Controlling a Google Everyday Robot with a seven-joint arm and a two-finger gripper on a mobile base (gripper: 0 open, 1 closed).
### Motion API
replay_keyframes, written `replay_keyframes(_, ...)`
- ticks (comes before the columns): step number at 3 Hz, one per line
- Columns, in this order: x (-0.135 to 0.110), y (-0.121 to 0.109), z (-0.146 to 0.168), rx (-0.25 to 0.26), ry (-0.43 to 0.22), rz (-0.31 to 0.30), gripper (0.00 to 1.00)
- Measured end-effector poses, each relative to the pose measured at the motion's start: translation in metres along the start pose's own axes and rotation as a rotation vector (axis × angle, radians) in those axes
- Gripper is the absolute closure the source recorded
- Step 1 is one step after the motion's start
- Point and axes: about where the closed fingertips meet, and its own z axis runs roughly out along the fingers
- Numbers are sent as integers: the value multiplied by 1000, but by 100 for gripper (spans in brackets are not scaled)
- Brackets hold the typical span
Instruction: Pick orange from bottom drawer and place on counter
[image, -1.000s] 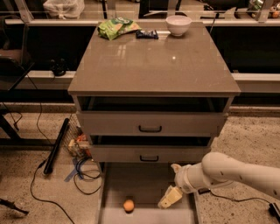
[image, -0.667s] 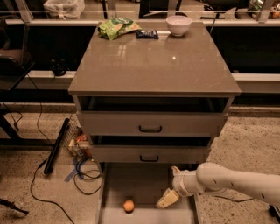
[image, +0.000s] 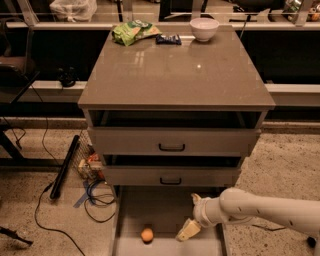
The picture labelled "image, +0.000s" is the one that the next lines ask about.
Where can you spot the black plug block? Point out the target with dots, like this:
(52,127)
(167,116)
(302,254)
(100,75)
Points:
(311,242)

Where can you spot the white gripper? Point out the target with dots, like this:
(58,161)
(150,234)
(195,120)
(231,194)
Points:
(199,212)

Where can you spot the grey drawer cabinet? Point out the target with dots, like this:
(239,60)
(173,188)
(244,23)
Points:
(192,85)

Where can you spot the grey bottom drawer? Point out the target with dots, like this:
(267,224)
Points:
(164,209)

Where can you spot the dark blue snack packet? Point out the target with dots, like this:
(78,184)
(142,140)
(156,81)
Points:
(169,40)

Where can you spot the grey middle drawer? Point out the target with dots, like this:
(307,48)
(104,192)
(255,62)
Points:
(172,176)

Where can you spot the black round device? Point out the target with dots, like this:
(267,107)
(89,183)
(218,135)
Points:
(68,77)

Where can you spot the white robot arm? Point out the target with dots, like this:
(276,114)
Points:
(236,206)

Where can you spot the white plastic bag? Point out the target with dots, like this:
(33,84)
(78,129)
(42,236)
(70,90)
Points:
(74,10)

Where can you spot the grey drawer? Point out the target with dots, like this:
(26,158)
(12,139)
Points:
(172,176)
(173,141)
(164,209)

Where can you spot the black bar on floor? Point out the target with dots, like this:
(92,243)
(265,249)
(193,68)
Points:
(56,189)

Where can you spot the grey top drawer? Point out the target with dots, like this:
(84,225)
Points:
(173,141)

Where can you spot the orange fruit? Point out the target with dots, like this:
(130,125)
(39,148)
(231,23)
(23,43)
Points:
(147,235)

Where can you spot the black chair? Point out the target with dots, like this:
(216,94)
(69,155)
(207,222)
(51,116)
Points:
(17,73)

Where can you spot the white ceramic bowl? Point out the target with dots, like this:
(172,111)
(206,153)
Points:
(203,29)

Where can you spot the green snack bag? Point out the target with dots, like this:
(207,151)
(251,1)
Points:
(130,32)

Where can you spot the small cluttered box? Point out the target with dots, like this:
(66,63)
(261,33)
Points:
(91,168)

